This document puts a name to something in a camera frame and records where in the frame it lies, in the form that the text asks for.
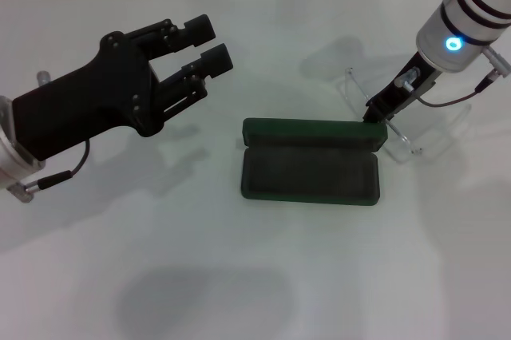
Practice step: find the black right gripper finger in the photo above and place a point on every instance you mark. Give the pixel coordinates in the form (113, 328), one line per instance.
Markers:
(375, 115)

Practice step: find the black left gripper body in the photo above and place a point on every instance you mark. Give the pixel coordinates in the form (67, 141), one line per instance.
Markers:
(92, 96)

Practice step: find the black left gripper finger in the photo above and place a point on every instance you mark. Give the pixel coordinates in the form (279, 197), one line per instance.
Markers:
(197, 32)
(215, 62)

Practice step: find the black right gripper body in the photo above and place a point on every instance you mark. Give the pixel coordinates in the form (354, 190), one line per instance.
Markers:
(393, 98)

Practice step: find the green glasses case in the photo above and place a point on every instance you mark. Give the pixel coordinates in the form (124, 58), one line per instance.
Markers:
(311, 172)

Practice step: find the clear white glasses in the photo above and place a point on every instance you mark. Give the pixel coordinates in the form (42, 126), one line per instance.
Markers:
(407, 146)

